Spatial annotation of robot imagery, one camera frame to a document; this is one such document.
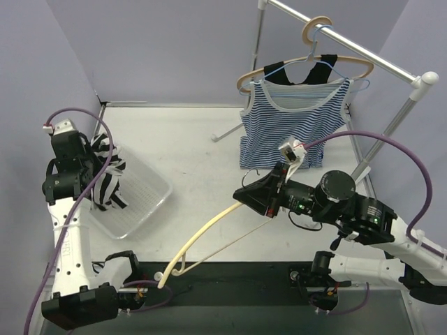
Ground black white striped tank top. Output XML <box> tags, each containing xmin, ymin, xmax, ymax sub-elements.
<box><xmin>81</xmin><ymin>133</ymin><xmax>129</xmax><ymax>211</ymax></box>

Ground blue white striped tank top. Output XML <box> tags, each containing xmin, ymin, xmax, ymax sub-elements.
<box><xmin>239</xmin><ymin>79</ymin><xmax>353</xmax><ymax>170</ymax></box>

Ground cream plastic hanger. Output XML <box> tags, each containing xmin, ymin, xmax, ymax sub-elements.
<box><xmin>156</xmin><ymin>202</ymin><xmax>277</xmax><ymax>289</ymax></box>

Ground light blue wire hanger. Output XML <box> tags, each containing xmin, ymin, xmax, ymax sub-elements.
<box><xmin>236</xmin><ymin>16</ymin><xmax>374</xmax><ymax>95</ymax></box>

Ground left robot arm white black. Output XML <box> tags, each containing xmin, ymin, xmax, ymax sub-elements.
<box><xmin>41</xmin><ymin>130</ymin><xmax>145</xmax><ymax>330</ymax></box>

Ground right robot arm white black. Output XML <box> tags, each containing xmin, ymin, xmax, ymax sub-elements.
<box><xmin>233</xmin><ymin>163</ymin><xmax>446</xmax><ymax>310</ymax></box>

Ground tan wooden hanger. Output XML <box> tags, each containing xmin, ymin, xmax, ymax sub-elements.
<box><xmin>237</xmin><ymin>16</ymin><xmax>374</xmax><ymax>95</ymax></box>

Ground white perforated plastic basket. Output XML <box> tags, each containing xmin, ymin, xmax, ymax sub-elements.
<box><xmin>91</xmin><ymin>145</ymin><xmax>173</xmax><ymax>239</ymax></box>

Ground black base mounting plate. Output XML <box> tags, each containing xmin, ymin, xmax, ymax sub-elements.
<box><xmin>115</xmin><ymin>260</ymin><xmax>353</xmax><ymax>308</ymax></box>

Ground silver clothes rack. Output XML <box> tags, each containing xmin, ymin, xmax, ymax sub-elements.
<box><xmin>210</xmin><ymin>0</ymin><xmax>440</xmax><ymax>204</ymax></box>

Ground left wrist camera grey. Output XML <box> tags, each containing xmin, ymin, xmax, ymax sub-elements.
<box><xmin>42</xmin><ymin>119</ymin><xmax>78</xmax><ymax>136</ymax></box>

